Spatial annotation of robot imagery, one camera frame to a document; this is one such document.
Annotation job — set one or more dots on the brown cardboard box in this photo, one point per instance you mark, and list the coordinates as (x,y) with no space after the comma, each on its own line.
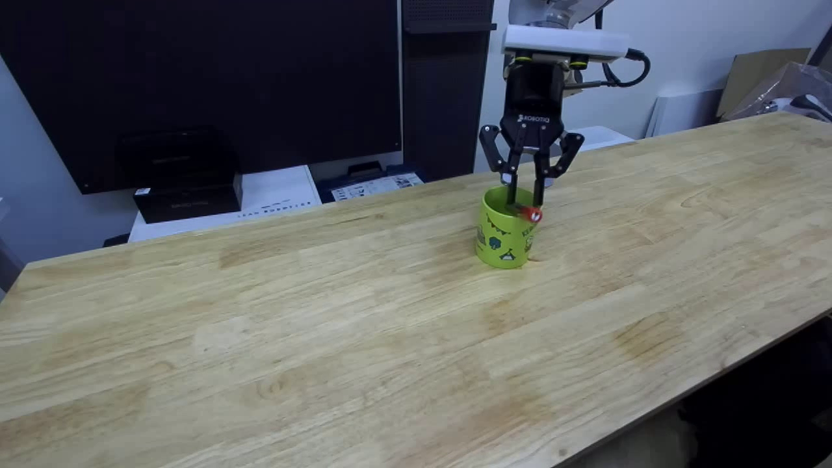
(771,78)

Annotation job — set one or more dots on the green cartoon print cup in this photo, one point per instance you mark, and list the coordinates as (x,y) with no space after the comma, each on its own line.
(500,237)

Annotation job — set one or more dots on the small white box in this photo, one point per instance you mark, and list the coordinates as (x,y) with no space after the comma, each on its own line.
(602,137)

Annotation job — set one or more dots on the dark box with white label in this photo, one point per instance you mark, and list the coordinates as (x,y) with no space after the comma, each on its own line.
(372,180)

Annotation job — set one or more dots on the white chair back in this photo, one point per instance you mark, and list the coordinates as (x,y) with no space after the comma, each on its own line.
(680,109)

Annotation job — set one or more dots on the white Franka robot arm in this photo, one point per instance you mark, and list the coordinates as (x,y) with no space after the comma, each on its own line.
(562,39)

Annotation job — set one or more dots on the large black monitor screen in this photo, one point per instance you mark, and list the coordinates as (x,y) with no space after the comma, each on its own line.
(217,78)

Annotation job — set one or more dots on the white flat cardboard box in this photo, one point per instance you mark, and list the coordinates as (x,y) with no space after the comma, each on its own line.
(277,197)

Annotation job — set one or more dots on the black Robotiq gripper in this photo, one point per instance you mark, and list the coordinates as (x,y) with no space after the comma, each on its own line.
(533,108)

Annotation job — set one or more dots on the tall black panel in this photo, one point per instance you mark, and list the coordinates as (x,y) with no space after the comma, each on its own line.
(446,87)

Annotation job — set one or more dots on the black device box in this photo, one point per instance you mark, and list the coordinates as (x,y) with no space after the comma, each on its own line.
(177,178)

